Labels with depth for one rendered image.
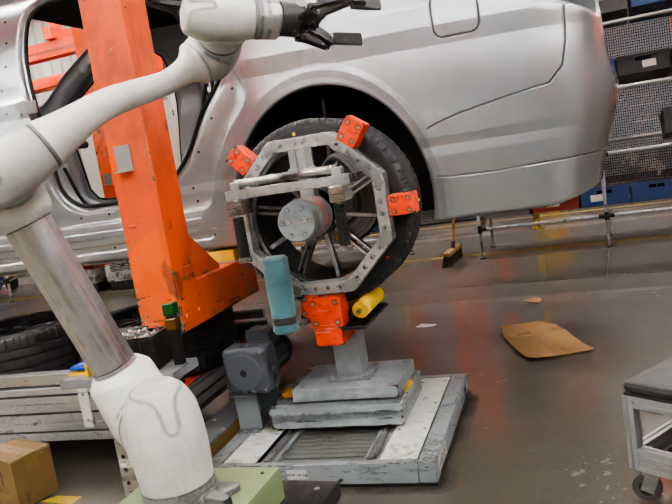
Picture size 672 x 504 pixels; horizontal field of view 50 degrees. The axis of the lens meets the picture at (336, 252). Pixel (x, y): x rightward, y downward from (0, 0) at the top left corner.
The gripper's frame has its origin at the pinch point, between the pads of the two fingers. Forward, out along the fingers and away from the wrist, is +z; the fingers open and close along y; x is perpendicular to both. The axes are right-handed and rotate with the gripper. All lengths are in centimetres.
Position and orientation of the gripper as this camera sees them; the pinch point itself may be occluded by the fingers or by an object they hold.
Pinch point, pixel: (365, 21)
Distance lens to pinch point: 174.5
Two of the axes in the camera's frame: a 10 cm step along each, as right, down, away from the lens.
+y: 2.6, -3.1, -9.1
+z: 9.5, -0.6, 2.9
